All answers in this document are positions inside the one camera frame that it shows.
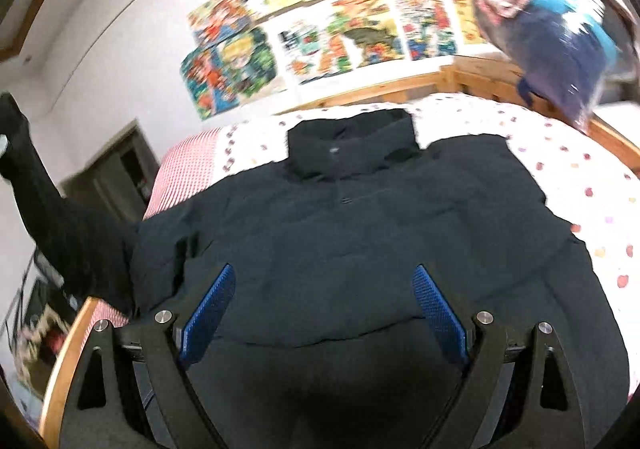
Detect group of colourful wall posters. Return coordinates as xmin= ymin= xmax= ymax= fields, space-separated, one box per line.
xmin=180 ymin=0 xmax=493 ymax=122

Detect black padded jacket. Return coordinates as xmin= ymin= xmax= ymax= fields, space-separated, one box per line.
xmin=127 ymin=109 xmax=631 ymax=449

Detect red checkered cloth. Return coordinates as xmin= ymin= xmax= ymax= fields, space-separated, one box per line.
xmin=90 ymin=128 xmax=223 ymax=330

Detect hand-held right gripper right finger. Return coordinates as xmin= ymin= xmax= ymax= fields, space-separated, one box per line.
xmin=411 ymin=264 xmax=587 ymax=449

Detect person's left forearm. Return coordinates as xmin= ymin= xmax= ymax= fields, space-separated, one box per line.
xmin=0 ymin=93 xmax=138 ymax=317

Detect plastic bag of clothes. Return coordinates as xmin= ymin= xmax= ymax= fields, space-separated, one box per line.
xmin=470 ymin=0 xmax=626 ymax=130

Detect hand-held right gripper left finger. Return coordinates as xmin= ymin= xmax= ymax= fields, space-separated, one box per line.
xmin=59 ymin=263 xmax=236 ymax=449

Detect dark wooden cabinet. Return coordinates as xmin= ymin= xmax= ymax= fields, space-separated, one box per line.
xmin=60 ymin=121 xmax=161 ymax=225

